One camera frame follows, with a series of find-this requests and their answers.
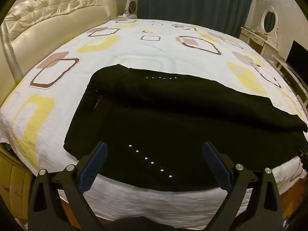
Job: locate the cream tufted headboard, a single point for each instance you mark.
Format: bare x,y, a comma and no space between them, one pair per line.
60,19

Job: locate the black television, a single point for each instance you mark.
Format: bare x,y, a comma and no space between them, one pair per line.
298,57

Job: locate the black pants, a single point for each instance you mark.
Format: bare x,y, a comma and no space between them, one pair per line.
168,115

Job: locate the dark teal curtain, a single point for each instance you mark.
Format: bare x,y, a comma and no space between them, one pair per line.
192,2

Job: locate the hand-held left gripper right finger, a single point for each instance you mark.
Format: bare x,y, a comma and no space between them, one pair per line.
215,166

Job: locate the printed white bed sheet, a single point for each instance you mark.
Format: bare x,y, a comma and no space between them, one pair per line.
144,53

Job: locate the white oval vanity mirror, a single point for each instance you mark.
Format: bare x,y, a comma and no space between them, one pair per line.
269,20

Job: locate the small white desk fan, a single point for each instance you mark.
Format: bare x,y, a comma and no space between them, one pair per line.
131,7

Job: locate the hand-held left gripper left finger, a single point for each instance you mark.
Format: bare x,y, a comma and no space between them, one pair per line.
93,166

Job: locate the cream bed frame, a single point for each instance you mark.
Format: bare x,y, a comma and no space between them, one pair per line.
14,185

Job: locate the silver headboard rail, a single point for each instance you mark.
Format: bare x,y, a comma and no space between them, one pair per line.
10,55

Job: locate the white dressing table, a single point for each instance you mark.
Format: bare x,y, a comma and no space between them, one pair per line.
255,39

